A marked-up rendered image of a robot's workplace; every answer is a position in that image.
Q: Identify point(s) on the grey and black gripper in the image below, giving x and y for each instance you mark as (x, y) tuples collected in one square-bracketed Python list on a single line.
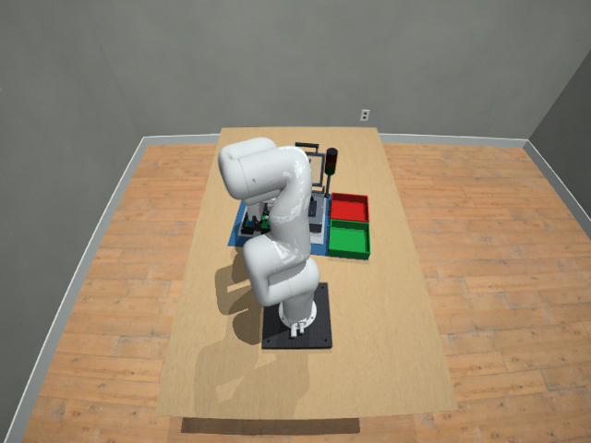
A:
[(256, 211)]

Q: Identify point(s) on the green circuit board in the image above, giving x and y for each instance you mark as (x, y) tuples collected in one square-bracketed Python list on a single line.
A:
[(264, 222)]

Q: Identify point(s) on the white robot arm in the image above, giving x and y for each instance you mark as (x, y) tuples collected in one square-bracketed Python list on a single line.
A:
[(255, 171)]

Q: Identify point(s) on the green bin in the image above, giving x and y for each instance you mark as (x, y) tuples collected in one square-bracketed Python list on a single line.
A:
[(349, 239)]

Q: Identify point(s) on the red bin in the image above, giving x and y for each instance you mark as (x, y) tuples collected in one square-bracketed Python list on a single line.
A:
[(345, 207)]

